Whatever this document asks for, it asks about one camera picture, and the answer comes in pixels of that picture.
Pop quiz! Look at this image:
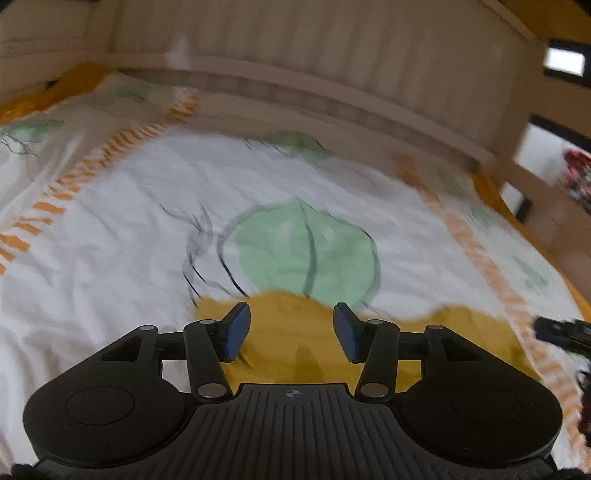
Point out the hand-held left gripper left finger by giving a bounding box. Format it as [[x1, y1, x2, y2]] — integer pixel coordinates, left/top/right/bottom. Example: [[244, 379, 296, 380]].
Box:
[[98, 302, 252, 403]]

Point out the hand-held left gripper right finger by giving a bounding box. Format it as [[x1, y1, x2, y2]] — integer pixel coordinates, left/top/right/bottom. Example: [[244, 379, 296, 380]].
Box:
[[332, 302, 486, 401]]

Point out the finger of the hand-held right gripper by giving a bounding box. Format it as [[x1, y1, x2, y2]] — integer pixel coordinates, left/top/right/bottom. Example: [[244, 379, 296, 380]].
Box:
[[532, 316, 591, 357]]

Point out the mustard yellow sweater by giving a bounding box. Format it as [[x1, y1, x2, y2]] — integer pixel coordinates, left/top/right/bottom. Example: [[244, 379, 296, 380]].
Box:
[[193, 290, 533, 394]]

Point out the red patterned object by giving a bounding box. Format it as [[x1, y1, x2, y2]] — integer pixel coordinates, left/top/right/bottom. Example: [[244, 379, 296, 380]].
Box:
[[560, 147, 591, 206]]

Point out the white leaf-print blanket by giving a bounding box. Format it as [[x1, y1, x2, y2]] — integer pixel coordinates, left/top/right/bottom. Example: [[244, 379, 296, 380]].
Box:
[[0, 69, 591, 467]]

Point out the dark framed window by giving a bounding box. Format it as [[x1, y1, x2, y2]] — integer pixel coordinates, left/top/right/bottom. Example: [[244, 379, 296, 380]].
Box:
[[542, 39, 588, 79]]

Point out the wooden bed frame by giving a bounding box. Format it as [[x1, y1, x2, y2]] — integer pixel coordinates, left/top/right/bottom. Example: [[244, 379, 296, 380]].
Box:
[[0, 0, 591, 227]]

